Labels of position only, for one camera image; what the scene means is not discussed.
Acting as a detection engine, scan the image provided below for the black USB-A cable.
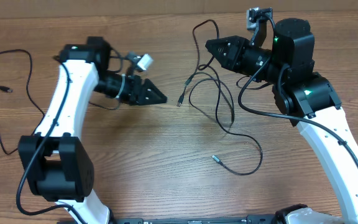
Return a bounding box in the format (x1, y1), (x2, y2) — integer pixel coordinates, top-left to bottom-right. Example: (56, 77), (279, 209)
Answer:
(188, 71), (264, 176)

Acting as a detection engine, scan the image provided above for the black USB-C cable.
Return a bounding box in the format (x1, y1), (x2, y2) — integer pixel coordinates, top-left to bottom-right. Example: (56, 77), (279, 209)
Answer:
(0, 49), (46, 156)

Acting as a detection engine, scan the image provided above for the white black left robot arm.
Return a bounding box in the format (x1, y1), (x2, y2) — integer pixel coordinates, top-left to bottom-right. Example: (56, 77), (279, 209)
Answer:
(18, 37), (167, 223)

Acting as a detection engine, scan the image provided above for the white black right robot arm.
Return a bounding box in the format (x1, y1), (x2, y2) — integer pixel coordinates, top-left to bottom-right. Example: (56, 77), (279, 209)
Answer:
(205, 18), (358, 223)

